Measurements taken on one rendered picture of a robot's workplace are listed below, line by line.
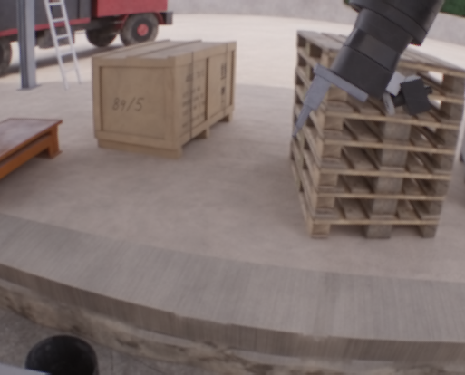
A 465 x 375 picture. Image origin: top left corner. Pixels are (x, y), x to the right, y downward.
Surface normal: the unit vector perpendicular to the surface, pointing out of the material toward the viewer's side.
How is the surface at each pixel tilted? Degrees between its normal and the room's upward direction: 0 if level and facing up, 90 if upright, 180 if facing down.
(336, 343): 88
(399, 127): 90
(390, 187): 90
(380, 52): 65
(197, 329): 91
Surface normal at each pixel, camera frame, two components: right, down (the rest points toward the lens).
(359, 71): -0.16, 0.33
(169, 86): -0.34, 0.40
